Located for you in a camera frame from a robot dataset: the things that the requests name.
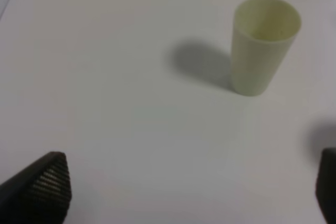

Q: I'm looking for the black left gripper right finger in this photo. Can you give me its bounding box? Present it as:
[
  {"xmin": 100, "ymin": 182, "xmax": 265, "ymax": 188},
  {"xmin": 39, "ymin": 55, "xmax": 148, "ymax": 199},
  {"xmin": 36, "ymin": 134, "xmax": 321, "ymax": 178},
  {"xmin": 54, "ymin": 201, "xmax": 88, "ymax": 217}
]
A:
[{"xmin": 316, "ymin": 148, "xmax": 335, "ymax": 223}]

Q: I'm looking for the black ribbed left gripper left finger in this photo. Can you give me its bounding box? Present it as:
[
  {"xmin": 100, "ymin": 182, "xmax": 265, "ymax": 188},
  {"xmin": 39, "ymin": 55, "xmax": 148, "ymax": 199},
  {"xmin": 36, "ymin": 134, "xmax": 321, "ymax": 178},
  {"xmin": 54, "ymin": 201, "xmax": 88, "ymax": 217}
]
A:
[{"xmin": 1, "ymin": 152, "xmax": 72, "ymax": 223}]

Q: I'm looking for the pale green plastic cup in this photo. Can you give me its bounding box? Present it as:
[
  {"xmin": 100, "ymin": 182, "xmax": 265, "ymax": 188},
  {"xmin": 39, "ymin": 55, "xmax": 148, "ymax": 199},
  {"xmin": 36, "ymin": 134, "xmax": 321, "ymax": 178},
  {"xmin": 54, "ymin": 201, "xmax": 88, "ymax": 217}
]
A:
[{"xmin": 231, "ymin": 0, "xmax": 301, "ymax": 97}]

